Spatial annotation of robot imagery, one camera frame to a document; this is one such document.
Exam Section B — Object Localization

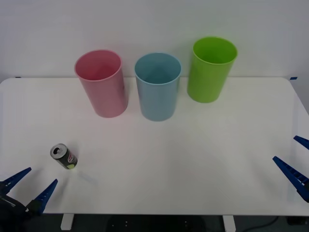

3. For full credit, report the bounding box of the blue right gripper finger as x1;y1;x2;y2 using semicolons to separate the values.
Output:
272;156;309;203
293;135;309;149

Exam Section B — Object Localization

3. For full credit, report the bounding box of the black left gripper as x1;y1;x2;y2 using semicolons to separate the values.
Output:
0;167;59;220

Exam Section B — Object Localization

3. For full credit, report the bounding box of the black drink can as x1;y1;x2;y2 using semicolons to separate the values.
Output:
50;143;78;171

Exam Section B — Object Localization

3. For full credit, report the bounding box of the white table leg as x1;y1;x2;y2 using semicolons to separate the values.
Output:
222;215;237;232
60;214;74;231

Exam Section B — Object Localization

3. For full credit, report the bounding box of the green plastic bin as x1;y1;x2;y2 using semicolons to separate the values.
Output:
186;36;238;104

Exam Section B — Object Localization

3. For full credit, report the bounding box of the pink plastic bin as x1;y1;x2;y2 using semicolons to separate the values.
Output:
74;49;129;118

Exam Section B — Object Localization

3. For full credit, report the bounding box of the pale blue plastic bin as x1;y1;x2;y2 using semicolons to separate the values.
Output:
134;52;182;122

